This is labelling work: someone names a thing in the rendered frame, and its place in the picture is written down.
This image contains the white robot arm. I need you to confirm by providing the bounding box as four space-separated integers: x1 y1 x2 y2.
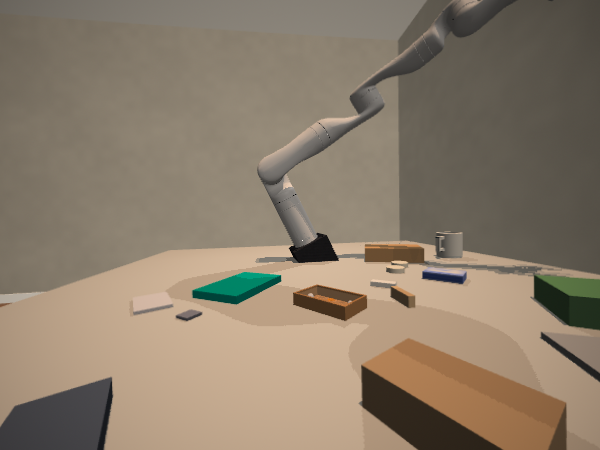
257 0 517 248

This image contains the grey mug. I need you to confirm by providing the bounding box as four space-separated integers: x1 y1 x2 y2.
436 232 463 258

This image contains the green flat rectangular block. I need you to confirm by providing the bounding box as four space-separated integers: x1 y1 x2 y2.
192 272 281 305

